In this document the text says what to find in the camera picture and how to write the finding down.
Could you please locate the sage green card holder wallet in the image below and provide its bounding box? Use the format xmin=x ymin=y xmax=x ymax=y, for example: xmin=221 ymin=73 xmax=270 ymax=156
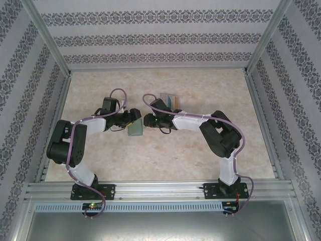
xmin=127 ymin=119 xmax=144 ymax=137

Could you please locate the clear plastic card box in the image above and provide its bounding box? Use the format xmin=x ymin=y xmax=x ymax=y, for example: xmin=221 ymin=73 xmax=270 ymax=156
xmin=159 ymin=93 xmax=182 ymax=110

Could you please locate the grey metal sheet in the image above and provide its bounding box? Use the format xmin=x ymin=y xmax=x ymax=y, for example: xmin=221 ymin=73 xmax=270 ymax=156
xmin=15 ymin=200 xmax=310 ymax=241

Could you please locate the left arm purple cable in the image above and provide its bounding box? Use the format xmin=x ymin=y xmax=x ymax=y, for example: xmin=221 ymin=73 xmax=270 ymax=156
xmin=65 ymin=88 xmax=128 ymax=219

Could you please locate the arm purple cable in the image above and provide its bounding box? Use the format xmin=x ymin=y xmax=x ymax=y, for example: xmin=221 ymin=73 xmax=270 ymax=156
xmin=142 ymin=94 xmax=253 ymax=216
xmin=65 ymin=88 xmax=128 ymax=219

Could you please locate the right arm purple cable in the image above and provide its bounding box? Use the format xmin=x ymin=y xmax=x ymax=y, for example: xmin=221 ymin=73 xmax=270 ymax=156
xmin=142 ymin=94 xmax=253 ymax=216

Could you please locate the aluminium mounting rail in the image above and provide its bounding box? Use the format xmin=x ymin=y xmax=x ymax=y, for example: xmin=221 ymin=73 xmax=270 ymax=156
xmin=24 ymin=182 xmax=298 ymax=201

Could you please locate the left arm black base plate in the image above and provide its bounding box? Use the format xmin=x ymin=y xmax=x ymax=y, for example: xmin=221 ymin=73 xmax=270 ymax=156
xmin=70 ymin=184 xmax=116 ymax=201

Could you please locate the grey slotted cable duct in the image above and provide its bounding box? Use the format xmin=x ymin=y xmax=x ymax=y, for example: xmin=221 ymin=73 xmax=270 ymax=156
xmin=34 ymin=202 xmax=225 ymax=213

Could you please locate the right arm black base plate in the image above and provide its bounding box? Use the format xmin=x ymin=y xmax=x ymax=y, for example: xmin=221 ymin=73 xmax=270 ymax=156
xmin=203 ymin=182 xmax=249 ymax=200

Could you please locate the right aluminium side rail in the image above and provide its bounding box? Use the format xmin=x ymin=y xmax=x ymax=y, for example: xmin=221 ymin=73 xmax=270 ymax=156
xmin=247 ymin=74 xmax=285 ymax=180

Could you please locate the left aluminium frame post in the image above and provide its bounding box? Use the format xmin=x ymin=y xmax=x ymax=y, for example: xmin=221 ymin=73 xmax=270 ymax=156
xmin=21 ymin=0 xmax=73 ymax=77

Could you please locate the aluminium frame post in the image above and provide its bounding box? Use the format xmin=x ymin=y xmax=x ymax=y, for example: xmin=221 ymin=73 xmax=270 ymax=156
xmin=21 ymin=0 xmax=73 ymax=77
xmin=244 ymin=0 xmax=293 ymax=75

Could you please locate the right aluminium frame post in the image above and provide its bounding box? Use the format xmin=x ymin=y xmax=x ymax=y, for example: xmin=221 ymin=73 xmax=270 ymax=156
xmin=244 ymin=0 xmax=293 ymax=75

